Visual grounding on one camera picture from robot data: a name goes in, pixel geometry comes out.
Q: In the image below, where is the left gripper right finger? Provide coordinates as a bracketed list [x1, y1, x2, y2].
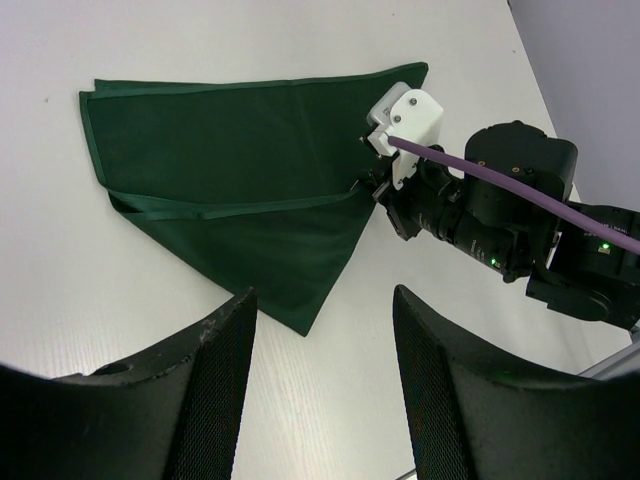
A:
[393, 285, 639, 479]

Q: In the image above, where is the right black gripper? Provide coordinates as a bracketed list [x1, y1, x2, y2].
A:
[359, 154, 462, 241]

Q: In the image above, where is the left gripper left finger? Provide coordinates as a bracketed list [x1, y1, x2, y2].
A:
[1, 291, 257, 479]

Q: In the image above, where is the dark green cloth napkin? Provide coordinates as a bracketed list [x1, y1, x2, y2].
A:
[79, 61, 429, 336]

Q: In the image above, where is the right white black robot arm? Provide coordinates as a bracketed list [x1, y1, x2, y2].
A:
[359, 121, 639, 331]

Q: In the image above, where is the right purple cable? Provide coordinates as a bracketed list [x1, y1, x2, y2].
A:
[387, 135, 640, 254]

